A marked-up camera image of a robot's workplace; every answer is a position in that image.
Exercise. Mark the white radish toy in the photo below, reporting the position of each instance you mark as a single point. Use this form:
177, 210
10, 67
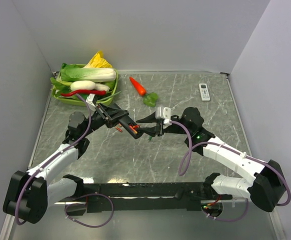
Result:
88, 85

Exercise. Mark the black battery cover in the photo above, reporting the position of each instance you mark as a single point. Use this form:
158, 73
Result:
179, 194

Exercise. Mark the napa cabbage toy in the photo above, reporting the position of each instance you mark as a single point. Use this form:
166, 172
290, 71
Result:
78, 72

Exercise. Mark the black remote control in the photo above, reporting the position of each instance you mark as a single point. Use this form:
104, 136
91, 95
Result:
127, 123

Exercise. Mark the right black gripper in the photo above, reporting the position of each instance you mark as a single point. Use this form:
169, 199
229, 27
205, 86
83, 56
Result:
153, 131

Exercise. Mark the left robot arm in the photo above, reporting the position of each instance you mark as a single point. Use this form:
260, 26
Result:
31, 193

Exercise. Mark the green tray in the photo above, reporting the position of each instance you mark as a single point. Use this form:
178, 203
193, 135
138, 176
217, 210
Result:
72, 77

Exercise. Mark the white remote control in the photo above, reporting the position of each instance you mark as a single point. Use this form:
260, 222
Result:
204, 92

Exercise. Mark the orange toy carrot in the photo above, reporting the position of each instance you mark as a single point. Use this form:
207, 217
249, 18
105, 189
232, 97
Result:
148, 98

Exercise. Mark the red chili pepper toy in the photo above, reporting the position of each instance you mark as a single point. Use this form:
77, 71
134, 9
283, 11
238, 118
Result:
84, 91

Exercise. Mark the orange battery cluster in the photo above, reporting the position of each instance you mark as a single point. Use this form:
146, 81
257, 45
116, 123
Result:
135, 127

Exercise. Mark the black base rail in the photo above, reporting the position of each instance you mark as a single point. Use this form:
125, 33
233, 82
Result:
146, 196

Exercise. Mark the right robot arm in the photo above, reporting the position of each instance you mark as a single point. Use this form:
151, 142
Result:
261, 182

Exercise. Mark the yellow leaf toy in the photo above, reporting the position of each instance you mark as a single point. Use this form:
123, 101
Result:
98, 61

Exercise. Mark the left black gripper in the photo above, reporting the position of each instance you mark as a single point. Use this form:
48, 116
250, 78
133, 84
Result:
110, 115

